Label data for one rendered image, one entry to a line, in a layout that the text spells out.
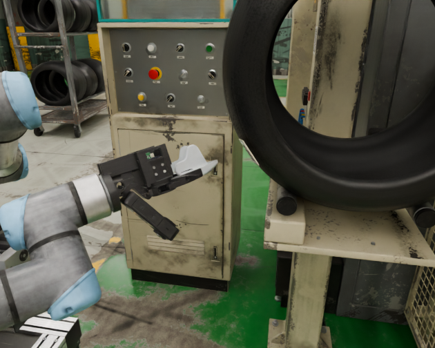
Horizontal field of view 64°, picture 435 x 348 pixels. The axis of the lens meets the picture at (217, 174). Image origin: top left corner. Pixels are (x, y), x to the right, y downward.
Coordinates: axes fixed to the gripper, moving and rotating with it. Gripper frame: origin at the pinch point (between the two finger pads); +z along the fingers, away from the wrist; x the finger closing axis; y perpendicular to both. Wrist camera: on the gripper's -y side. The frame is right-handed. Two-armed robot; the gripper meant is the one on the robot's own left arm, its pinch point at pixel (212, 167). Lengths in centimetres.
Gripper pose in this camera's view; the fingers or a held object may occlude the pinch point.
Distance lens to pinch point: 67.3
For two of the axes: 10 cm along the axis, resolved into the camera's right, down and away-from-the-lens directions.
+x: -4.4, -0.2, 9.0
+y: -2.9, -9.5, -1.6
